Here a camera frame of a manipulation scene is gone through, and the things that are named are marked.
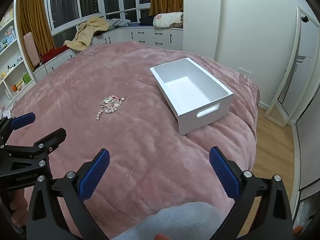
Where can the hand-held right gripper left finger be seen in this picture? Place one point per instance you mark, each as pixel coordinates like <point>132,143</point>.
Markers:
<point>96,175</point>

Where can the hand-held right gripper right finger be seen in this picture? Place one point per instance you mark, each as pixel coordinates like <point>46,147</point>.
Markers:
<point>225,172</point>

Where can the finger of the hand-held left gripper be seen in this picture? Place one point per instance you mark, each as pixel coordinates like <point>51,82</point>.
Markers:
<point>53,137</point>
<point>22,120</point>

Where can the pile of bead ornaments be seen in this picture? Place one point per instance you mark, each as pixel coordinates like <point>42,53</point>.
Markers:
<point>110,103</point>

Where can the white storage box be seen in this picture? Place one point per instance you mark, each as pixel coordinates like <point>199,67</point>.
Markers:
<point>190,85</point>

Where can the person's left hand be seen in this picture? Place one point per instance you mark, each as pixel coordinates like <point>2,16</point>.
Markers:
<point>18,205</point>

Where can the orange toy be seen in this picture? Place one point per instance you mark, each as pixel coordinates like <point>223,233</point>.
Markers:
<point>14,88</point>

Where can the pink plush blanket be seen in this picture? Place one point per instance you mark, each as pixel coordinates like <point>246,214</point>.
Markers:
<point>125,142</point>

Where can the white display shelf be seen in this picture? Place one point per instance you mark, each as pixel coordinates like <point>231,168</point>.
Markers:
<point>10,62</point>

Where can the person's light grey trouser leg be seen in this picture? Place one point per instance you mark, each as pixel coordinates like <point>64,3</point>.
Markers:
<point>180,222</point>

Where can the pink standing appliance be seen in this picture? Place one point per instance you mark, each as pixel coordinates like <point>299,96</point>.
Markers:
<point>31,50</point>

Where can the red seat cushion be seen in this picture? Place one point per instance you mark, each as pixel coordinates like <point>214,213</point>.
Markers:
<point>53,53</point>

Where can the white wardrobe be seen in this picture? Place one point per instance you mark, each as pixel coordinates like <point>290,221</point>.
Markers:
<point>307,155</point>

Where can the mustard curtain beside shelf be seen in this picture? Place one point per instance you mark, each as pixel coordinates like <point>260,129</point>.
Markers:
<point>32,17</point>

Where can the yellow fleece robe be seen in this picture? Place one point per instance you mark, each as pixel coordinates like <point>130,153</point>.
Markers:
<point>86,33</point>

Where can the grey crumpled clothes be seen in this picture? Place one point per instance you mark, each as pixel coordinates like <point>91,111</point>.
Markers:
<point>118,23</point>

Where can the white framed standing mirror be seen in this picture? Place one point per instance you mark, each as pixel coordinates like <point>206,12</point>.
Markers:
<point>297,62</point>

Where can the white window seat cabinet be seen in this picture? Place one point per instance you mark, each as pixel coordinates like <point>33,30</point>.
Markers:
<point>150,36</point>

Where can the dark folded clothes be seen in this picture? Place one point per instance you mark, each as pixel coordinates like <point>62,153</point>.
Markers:
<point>146,21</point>

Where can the white wall socket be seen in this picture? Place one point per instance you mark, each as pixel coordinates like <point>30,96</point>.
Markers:
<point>245,72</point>

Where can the small black mount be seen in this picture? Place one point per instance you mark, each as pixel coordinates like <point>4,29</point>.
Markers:
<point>304,18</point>

